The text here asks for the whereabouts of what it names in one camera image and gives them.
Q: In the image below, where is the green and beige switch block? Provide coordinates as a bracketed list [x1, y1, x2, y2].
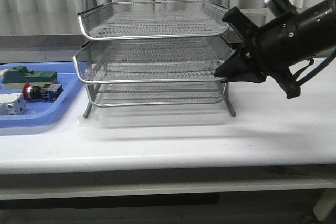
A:
[2, 66, 58, 89]

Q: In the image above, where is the clear tape patch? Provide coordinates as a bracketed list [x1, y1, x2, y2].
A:
[77, 115, 100, 127]

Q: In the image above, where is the white circuit breaker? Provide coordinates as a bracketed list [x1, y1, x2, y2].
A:
[1, 93, 26, 115]

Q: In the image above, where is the blue plastic tray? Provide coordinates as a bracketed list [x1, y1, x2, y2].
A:
[1, 62, 83, 128]

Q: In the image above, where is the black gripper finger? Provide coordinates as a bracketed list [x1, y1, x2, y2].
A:
[225, 72, 266, 83]
[214, 49, 248, 78]

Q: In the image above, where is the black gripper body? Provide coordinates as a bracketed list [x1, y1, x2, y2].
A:
[223, 7, 300, 99]

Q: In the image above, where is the silver mesh tray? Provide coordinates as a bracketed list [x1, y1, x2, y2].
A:
[73, 37, 233, 84]
[78, 0, 228, 40]
[86, 81, 225, 108]

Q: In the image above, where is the red emergency stop button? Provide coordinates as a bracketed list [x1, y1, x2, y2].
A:
[22, 83, 63, 102]

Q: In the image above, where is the silver metal rack frame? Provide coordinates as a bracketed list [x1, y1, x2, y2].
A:
[82, 0, 236, 117]

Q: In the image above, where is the grey stone counter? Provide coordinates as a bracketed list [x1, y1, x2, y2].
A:
[0, 7, 336, 49]

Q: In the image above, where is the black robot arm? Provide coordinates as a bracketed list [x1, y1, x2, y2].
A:
[214, 0, 335, 99]

